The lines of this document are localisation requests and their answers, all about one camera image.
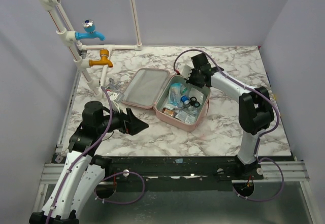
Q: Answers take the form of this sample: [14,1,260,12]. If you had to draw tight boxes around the white gauze packet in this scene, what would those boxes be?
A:
[189,87,204,104]

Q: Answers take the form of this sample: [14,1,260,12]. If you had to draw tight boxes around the blue wipes packet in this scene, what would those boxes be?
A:
[168,83,185,107]

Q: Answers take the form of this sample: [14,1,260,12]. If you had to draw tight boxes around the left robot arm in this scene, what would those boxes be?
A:
[29,101,149,223]

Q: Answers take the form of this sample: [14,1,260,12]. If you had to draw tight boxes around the orange faucet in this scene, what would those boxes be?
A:
[89,49,113,68]

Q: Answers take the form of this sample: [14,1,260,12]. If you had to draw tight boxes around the white pvc pipe frame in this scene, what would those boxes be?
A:
[39,0,143,99]

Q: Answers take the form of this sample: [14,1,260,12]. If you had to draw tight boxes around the pink medicine kit case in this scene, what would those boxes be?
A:
[122,68,211,132]

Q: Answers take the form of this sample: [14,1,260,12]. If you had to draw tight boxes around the chrome faucet valve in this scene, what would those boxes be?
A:
[106,78,121,91]

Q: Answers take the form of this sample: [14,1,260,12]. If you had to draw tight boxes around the blue faucet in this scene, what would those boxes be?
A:
[75,19,105,41]

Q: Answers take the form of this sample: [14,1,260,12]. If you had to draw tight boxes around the metal scissors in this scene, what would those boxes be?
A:
[173,97,201,111]

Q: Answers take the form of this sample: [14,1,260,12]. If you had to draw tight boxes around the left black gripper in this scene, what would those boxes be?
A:
[98,104,149,135]

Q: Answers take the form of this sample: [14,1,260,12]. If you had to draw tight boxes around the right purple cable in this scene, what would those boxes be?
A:
[173,49,285,203]

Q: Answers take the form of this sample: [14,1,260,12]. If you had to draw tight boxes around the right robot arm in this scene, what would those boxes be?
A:
[184,53,275,179]

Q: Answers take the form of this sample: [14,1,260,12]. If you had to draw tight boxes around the alcohol pad packets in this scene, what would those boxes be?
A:
[175,111,196,124]

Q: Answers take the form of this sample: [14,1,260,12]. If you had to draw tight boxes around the purple cable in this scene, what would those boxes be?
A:
[44,86,146,224]
[173,49,285,203]

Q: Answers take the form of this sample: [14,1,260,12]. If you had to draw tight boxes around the blue capped small bottle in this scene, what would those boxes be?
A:
[180,95,190,105]

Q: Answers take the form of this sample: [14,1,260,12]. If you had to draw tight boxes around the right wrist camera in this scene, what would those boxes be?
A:
[177,64,193,80]

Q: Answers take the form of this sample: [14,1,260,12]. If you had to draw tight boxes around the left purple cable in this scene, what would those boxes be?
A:
[44,86,146,224]

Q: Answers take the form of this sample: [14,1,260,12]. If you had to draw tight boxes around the brown medicine bottle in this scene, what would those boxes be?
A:
[162,107,177,118]

